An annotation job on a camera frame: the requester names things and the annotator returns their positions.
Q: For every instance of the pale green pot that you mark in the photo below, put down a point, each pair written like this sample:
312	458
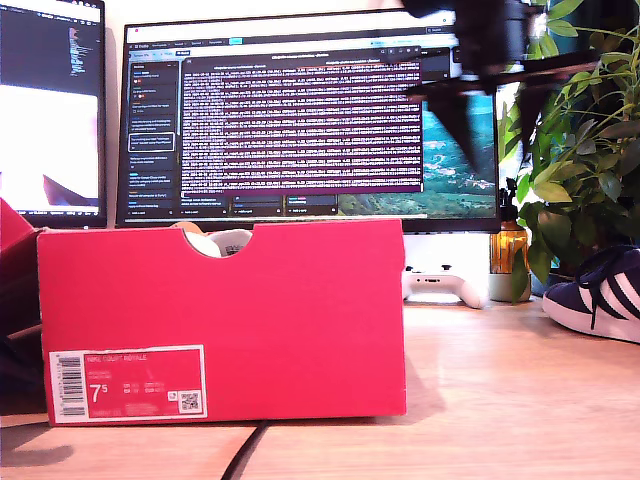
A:
500	287

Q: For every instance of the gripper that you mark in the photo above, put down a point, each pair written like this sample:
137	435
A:
492	55

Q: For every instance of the white game controller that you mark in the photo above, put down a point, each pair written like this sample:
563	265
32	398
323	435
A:
440	287

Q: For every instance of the red cardboard shoebox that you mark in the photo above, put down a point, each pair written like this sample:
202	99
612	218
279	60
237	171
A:
300	325

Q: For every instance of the amber pump bottle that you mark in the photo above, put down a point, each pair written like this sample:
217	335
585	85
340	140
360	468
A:
507	247

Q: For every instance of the wide black computer monitor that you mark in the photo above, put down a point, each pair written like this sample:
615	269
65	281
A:
300	125

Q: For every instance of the green leafy potted plant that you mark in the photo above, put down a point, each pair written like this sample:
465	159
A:
580	175

